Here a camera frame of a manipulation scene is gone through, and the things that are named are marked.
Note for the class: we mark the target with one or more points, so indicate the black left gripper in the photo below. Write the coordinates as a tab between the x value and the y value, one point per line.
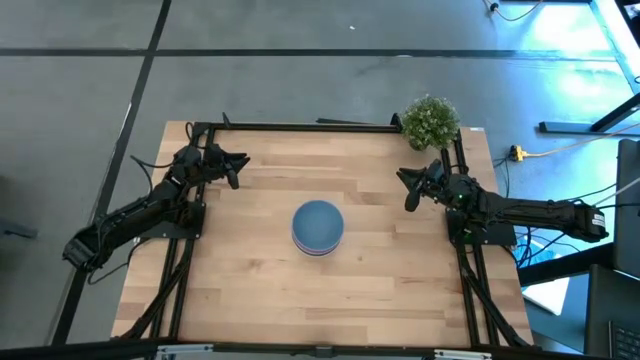
216	171

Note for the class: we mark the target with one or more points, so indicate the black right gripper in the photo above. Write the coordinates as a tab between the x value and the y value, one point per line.
439	189

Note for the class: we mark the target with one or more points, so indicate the large blue bowl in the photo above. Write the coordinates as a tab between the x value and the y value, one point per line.
318	222

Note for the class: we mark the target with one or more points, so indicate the lavender bowl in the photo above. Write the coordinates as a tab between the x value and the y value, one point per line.
316	255

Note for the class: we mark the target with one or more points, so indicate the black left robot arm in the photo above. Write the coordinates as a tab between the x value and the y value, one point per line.
145	210

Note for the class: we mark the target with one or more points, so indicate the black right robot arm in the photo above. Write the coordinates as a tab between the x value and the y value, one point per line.
525	210

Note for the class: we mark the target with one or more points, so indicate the green potted plant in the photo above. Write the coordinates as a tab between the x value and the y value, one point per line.
430	122

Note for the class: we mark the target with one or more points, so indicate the yellow power strip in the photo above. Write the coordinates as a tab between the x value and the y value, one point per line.
518	153

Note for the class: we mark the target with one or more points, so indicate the white paper sheet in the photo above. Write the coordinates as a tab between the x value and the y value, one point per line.
547	295

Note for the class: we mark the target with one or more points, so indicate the black desk leg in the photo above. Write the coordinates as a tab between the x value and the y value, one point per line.
590	125

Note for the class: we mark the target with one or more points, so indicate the black keyboard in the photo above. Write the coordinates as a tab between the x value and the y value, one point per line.
625	340

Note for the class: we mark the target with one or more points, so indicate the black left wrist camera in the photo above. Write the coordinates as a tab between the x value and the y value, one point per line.
214	151

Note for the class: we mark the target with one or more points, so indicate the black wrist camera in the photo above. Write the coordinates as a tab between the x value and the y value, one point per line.
214	151
436	170

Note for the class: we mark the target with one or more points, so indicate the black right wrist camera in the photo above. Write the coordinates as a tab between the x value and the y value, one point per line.
436	170

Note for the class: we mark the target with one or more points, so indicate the black aluminium table frame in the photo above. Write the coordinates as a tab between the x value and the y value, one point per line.
300	127

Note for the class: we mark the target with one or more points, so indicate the black camera mounting rail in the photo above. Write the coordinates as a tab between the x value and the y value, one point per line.
320	351

